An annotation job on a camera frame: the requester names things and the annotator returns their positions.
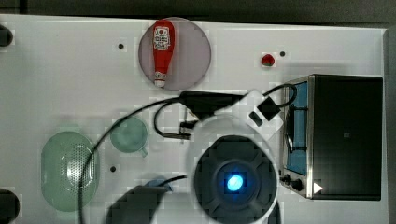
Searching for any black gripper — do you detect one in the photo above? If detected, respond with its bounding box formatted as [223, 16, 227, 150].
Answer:
[179, 91, 243, 119]

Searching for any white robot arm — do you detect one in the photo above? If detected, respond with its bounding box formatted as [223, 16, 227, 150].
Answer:
[153, 90, 283, 224]

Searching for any green mug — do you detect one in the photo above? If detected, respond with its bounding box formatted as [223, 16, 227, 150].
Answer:
[110, 117, 149, 158]

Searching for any grey round plate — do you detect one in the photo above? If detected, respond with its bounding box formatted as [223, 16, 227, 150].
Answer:
[138, 17, 211, 91]

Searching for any red toy strawberry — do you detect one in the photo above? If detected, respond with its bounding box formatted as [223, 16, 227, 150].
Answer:
[261, 54, 276, 67]

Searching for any red ketchup bottle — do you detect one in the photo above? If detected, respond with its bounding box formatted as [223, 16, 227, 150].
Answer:
[152, 19, 176, 88]

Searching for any blue bowl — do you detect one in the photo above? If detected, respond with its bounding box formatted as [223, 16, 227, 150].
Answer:
[145, 178, 173, 191]

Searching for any black toaster oven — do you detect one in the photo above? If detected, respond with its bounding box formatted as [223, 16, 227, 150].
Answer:
[279, 74, 383, 201]

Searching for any green perforated colander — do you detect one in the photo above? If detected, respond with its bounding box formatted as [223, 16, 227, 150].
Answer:
[41, 131, 99, 212]

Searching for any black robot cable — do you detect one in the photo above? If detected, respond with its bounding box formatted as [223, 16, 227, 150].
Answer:
[77, 83, 298, 224]

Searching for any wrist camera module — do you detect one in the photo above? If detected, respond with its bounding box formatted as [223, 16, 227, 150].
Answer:
[249, 97, 280, 127]

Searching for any black cylinder post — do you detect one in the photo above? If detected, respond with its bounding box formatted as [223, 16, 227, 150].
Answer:
[0, 25, 13, 47]

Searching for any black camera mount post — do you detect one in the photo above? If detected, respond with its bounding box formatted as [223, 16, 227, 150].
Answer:
[0, 189, 21, 224]

